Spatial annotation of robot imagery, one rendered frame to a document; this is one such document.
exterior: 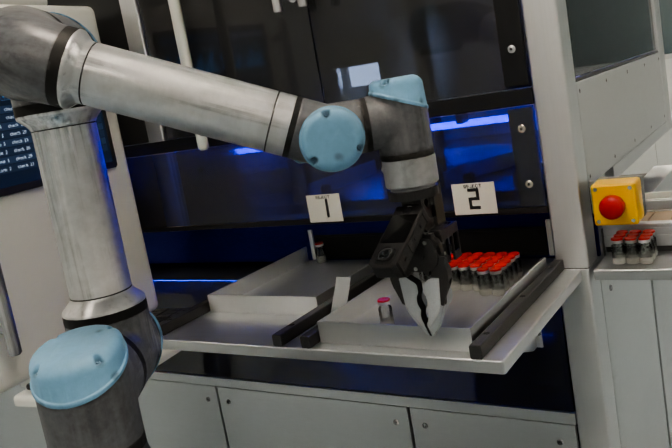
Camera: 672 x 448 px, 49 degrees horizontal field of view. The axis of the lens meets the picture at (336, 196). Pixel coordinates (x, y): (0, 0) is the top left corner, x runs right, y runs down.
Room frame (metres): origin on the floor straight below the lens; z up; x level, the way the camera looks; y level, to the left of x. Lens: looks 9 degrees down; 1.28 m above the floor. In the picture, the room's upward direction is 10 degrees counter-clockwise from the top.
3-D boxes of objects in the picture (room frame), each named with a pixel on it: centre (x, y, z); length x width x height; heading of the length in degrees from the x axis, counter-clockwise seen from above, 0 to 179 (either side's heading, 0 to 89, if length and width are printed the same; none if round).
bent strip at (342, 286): (1.21, 0.05, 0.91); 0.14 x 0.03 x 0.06; 146
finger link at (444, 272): (0.99, -0.11, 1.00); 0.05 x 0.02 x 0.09; 56
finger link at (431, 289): (1.01, -0.12, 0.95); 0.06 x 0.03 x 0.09; 146
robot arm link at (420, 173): (1.02, -0.11, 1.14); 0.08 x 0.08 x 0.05
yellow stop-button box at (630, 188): (1.24, -0.48, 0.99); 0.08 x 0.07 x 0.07; 146
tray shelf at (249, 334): (1.32, -0.02, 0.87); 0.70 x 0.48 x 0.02; 56
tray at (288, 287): (1.48, 0.08, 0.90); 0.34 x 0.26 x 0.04; 146
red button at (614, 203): (1.21, -0.45, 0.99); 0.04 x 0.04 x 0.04; 56
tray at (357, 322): (1.19, -0.14, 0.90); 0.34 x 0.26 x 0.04; 146
